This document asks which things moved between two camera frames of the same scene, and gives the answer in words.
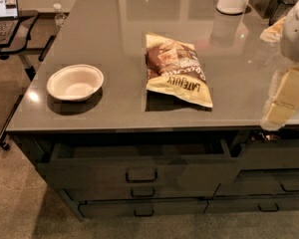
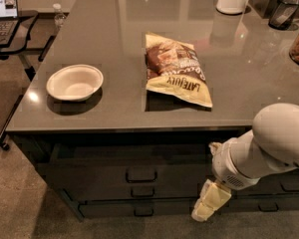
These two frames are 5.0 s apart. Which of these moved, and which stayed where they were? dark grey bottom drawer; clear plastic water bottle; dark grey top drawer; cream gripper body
Moved: cream gripper body
Stayed: dark grey top drawer; dark grey bottom drawer; clear plastic water bottle
